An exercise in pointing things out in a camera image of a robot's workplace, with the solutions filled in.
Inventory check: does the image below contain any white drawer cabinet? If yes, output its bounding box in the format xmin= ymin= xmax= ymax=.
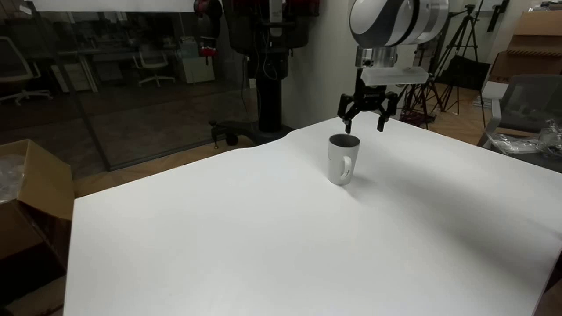
xmin=173 ymin=36 xmax=217 ymax=86
xmin=50 ymin=60 xmax=100 ymax=95

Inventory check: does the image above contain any black hanging device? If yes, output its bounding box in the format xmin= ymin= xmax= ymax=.
xmin=484 ymin=0 xmax=511 ymax=36

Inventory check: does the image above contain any open brown cardboard box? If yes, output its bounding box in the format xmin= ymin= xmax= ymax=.
xmin=0 ymin=137 xmax=77 ymax=316

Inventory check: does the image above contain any white paper table cover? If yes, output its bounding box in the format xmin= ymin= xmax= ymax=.
xmin=61 ymin=111 xmax=562 ymax=316

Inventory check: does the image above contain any white ceramic mug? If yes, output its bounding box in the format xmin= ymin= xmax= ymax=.
xmin=326 ymin=132 xmax=361 ymax=188

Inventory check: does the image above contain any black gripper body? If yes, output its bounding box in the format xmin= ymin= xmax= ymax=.
xmin=347 ymin=69 xmax=391 ymax=115

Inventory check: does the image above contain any large clear plastic bag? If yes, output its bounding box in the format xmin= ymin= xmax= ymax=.
xmin=484 ymin=118 xmax=562 ymax=158

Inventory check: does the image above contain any crumpled clear plastic bag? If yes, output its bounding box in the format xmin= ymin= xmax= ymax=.
xmin=0 ymin=153 xmax=26 ymax=204

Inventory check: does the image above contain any black fabric panel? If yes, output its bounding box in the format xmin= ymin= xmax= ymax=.
xmin=437 ymin=55 xmax=491 ymax=94

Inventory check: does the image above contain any black camera tripod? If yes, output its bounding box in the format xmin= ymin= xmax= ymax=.
xmin=400 ymin=43 xmax=439 ymax=123
xmin=428 ymin=4 xmax=489 ymax=116

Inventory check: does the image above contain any black machine on pedestal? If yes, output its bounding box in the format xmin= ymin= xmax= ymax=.
xmin=208 ymin=0 xmax=323 ymax=150

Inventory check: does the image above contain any white office chair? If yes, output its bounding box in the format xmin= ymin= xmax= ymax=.
xmin=131 ymin=44 xmax=177 ymax=90
xmin=0 ymin=36 xmax=52 ymax=109

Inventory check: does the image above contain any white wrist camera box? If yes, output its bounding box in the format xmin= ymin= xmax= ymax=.
xmin=358 ymin=65 xmax=430 ymax=88

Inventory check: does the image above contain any large closed cardboard box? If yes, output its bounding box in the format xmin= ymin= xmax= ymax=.
xmin=486 ymin=6 xmax=562 ymax=85

